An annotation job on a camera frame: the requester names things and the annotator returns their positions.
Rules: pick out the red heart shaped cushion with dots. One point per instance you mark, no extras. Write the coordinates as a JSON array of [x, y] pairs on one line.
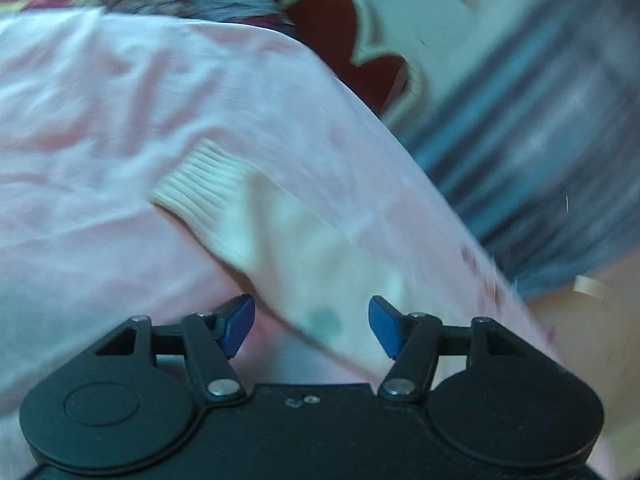
[[330, 25]]

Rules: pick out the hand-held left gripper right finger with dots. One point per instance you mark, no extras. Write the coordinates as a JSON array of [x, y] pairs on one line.
[[384, 324]]

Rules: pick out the cream paper strip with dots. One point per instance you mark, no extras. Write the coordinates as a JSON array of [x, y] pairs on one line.
[[592, 287]]

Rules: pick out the pink floral bedsheet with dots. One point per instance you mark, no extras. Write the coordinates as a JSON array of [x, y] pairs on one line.
[[90, 170]]

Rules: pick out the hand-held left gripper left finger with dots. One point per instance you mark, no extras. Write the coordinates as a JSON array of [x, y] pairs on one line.
[[239, 321]]

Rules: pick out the blue grey curtain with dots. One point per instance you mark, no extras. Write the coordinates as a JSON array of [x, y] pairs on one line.
[[530, 150]]

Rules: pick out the patterned cloth pile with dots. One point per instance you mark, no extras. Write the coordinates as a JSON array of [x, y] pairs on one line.
[[210, 2]]

